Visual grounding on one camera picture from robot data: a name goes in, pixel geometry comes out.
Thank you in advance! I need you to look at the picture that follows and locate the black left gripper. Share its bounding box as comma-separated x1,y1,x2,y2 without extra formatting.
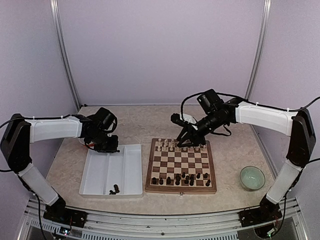
88,130,119,153

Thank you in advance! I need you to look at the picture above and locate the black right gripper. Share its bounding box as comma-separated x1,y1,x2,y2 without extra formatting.
176,110,226,148

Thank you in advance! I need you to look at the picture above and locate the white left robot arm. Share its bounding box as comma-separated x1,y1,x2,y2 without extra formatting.
0,107,119,223

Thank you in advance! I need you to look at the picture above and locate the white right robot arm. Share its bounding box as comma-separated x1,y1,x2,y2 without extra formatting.
170,89,316,222

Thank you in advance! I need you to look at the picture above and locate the row of white chess pieces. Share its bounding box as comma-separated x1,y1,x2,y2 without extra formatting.
154,138,210,153

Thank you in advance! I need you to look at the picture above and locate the wooden chess board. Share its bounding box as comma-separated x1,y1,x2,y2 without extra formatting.
145,138,217,195

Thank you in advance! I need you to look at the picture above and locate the black chess piece on board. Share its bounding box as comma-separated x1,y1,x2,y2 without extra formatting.
175,177,181,186
166,176,172,186

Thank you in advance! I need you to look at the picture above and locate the dark chess pieces lower pile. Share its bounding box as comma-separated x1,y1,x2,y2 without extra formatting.
109,184,120,195

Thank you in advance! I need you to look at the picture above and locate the red white bowl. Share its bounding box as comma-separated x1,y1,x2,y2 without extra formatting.
78,138,95,150

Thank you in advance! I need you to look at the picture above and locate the white plastic divided tray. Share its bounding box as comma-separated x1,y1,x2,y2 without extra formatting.
79,144,143,199

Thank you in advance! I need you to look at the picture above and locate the pale green glass bowl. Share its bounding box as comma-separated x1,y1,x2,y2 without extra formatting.
239,166,266,191

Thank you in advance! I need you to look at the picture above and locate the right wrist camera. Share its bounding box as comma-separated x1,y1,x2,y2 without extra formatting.
170,113,198,130

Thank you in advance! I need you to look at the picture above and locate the aluminium front rail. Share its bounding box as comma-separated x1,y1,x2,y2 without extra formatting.
22,198,310,240

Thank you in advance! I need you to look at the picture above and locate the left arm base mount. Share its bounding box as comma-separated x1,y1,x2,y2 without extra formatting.
43,197,88,228

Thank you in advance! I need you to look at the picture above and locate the right aluminium corner post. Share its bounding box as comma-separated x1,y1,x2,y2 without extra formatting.
244,0,272,100

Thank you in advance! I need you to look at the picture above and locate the aluminium corner post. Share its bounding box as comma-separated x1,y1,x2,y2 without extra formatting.
244,0,272,100
50,0,82,111

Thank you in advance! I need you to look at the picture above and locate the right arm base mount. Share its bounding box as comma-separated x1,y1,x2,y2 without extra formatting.
238,195,283,227

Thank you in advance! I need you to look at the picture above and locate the left aluminium corner post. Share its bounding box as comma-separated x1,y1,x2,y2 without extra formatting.
50,0,82,111

